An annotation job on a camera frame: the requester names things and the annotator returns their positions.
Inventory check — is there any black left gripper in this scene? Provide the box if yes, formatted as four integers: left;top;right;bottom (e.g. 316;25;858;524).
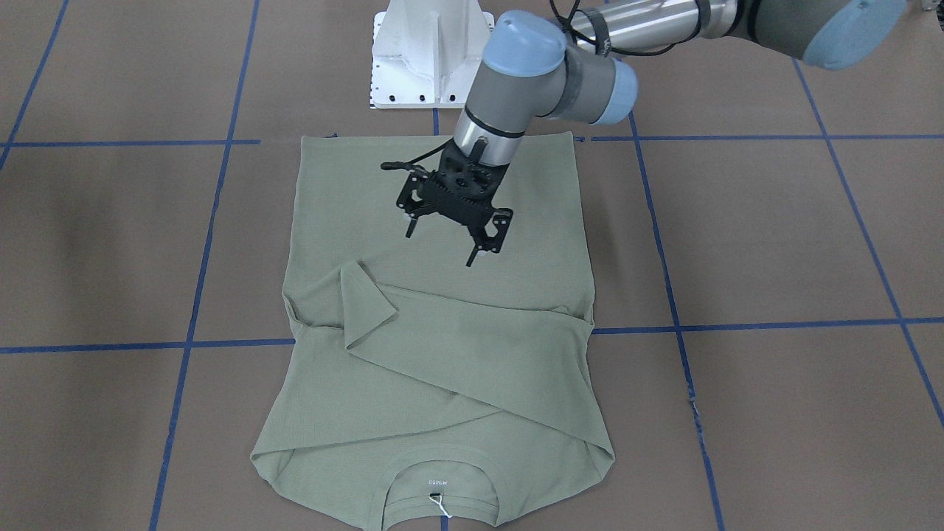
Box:
397;144;513;268

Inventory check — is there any olive green long-sleeve shirt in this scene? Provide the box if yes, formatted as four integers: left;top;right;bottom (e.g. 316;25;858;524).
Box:
250;132;616;530

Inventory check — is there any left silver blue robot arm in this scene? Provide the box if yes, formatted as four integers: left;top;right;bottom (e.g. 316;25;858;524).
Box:
381;1;906;263

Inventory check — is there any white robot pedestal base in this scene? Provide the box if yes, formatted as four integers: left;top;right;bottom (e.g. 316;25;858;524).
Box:
369;1;496;110

